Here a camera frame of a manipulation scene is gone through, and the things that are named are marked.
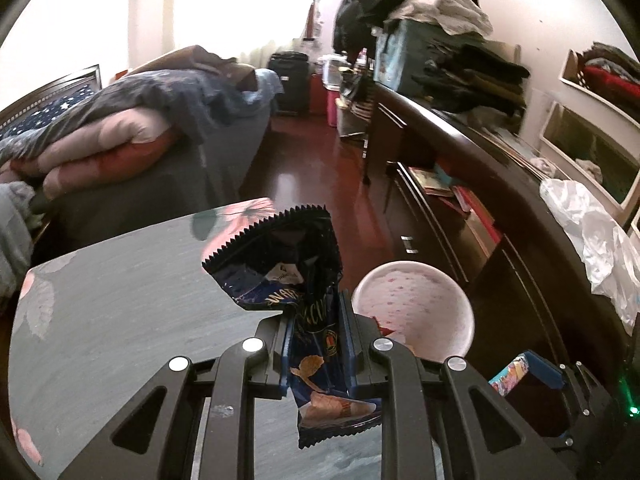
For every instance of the pink storage box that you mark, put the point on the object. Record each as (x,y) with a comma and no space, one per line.
(334,110)

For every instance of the grey cloth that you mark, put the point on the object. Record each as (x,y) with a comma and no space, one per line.
(14,240)

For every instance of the red snack packet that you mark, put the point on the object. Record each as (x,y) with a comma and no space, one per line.
(384,329)

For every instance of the colourful candy wrapper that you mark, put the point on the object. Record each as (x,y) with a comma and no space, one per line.
(510,372)

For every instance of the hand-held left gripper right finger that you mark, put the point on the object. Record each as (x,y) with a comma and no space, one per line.
(346,355)

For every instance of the dark grey bed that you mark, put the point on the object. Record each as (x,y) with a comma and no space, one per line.
(165,185)

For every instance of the dark wooden cabinet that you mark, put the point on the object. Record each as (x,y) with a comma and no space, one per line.
(515,270)

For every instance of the white shelf unit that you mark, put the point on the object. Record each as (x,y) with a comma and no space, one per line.
(585,125)

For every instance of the white plastic bin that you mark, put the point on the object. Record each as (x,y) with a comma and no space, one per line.
(415,300)

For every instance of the clear lidded box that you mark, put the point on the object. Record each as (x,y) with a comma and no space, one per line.
(334,70)

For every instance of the dark blue chip packet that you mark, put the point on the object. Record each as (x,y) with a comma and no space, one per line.
(300,245)

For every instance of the blue blanket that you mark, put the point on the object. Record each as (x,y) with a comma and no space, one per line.
(165,90)

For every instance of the cluttered stool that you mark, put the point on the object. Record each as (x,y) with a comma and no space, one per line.
(356,105)

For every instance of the black hanging clothes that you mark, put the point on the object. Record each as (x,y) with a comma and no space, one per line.
(365,5)

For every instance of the pile of dark clothes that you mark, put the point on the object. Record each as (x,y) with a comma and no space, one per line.
(475,80)

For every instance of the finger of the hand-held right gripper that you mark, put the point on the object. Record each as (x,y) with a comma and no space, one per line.
(545,371)
(537,410)

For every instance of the small teal box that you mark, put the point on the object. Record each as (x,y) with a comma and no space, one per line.
(447,172)

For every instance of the large teal storage box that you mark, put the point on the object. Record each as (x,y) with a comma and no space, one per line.
(405,55)

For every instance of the books on cabinet shelf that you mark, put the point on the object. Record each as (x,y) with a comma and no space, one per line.
(480,212)

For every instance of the white plastic bag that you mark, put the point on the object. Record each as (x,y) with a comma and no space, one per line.
(595,240)

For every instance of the brown coat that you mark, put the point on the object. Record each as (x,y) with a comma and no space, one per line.
(200,62)

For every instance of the stack of books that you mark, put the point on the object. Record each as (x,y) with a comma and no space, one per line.
(430,180)

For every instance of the red container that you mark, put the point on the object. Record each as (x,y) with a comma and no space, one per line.
(320,95)

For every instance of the black suitcase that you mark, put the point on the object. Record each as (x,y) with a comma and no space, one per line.
(289,82)

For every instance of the pile of light clothes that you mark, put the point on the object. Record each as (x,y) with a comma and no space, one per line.
(445,7)

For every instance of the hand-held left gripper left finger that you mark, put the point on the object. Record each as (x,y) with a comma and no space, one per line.
(235,390)

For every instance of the dark wooden headboard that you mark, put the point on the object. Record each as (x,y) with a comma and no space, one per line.
(45,97)

